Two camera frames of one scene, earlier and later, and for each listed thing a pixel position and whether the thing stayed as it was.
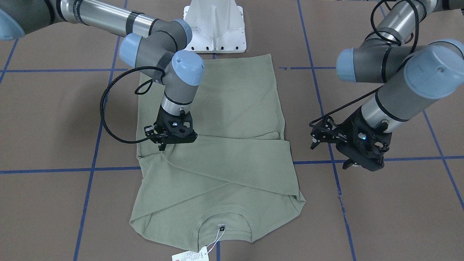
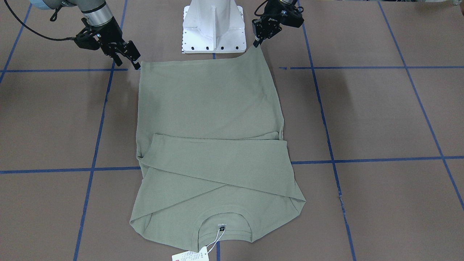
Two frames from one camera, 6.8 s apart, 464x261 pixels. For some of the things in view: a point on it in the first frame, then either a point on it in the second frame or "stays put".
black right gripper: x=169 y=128 to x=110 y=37
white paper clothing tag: x=202 y=255 stays put
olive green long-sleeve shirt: x=236 y=183 stays put
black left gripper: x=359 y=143 to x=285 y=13
